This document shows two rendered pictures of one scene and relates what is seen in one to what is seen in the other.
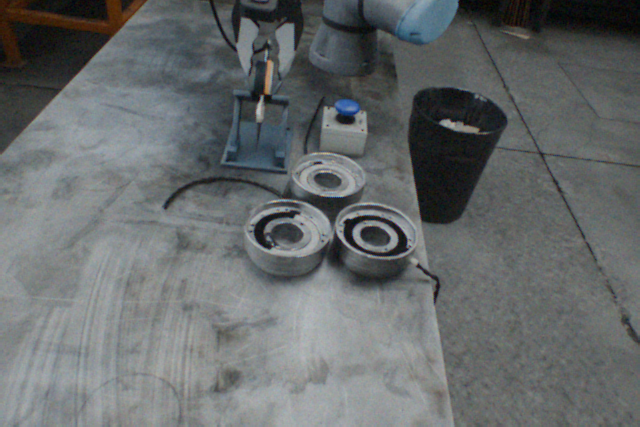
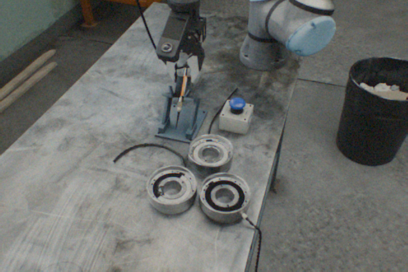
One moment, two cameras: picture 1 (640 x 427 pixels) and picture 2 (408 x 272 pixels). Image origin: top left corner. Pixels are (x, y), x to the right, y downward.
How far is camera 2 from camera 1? 32 cm
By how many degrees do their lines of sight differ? 17
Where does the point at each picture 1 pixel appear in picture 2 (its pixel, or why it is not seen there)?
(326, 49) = (248, 51)
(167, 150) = (127, 123)
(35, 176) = (51, 136)
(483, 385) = not seen: outside the picture
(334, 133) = (226, 120)
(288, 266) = (165, 209)
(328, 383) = not seen: outside the picture
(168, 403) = not seen: outside the picture
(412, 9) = (294, 35)
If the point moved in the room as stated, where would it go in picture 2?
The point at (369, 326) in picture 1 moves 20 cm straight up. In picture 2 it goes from (203, 253) to (204, 182)
